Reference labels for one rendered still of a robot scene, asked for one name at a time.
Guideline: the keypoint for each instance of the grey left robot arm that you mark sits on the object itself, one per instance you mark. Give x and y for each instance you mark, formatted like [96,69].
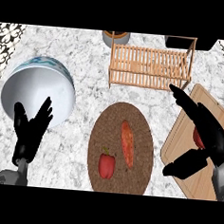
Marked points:
[13,175]

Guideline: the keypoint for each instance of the red vegetable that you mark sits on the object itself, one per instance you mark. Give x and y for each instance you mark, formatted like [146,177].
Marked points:
[197,139]

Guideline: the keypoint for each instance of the black appliance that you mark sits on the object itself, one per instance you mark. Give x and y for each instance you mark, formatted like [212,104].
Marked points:
[189,43]

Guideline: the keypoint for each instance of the white bowl with blue pattern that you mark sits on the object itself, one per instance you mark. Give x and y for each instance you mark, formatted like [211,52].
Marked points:
[39,87]

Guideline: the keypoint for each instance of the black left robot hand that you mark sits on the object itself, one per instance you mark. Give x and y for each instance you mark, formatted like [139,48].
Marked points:
[31,131]

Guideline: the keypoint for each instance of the light wooden cutting board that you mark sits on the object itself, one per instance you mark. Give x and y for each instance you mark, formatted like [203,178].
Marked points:
[190,148]

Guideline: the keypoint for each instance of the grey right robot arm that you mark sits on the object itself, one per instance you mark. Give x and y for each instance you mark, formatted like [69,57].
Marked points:
[221,181]

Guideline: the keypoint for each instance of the red bell pepper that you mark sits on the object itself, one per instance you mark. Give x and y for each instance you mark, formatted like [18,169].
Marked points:
[106,166]

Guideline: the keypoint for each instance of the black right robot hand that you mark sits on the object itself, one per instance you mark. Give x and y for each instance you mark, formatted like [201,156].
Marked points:
[204,127]

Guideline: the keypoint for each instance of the wooden tiered shelf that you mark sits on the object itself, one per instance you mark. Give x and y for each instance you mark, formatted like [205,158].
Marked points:
[149,64]

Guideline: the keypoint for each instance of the brown round woven placemat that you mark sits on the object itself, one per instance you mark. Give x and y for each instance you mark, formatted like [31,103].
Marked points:
[120,149]

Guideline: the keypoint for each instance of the grey plant pot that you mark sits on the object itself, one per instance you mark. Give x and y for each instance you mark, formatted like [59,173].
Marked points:
[116,38]

